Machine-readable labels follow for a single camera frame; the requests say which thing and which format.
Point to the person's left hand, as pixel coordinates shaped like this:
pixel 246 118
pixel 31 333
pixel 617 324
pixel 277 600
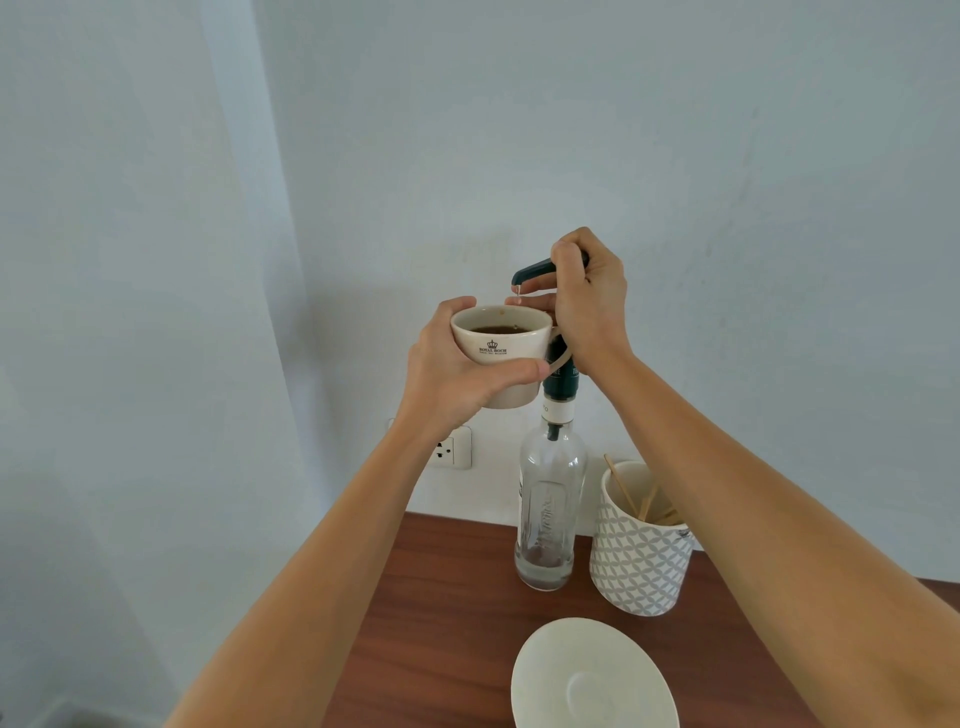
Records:
pixel 439 375

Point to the person's right hand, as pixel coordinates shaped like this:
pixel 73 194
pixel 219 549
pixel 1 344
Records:
pixel 596 307

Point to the person's right fingers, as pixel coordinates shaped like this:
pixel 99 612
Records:
pixel 541 281

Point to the person's left thumb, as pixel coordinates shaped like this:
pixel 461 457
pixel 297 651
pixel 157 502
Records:
pixel 514 373

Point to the white ceramic cup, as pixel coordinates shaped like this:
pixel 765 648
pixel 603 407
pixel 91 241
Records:
pixel 501 346

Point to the dark green pump dispenser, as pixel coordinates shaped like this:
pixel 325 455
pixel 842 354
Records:
pixel 560 379

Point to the person's left forearm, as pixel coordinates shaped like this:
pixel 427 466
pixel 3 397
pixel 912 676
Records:
pixel 322 570

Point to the person's right forearm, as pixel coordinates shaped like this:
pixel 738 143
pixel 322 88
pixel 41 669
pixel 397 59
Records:
pixel 750 547

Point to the dark coffee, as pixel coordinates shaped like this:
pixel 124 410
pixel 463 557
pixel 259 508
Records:
pixel 500 329

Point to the clear glass bottle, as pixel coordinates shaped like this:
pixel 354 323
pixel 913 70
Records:
pixel 550 510

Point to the long wooden stir stick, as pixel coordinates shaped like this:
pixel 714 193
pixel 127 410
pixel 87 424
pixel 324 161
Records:
pixel 621 486

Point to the white grey patterned container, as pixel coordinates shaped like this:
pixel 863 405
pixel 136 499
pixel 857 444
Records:
pixel 637 562

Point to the white saucer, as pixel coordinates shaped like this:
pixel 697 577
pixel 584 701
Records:
pixel 592 679

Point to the white wall socket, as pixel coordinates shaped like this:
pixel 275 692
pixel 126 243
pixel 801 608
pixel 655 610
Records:
pixel 450 450

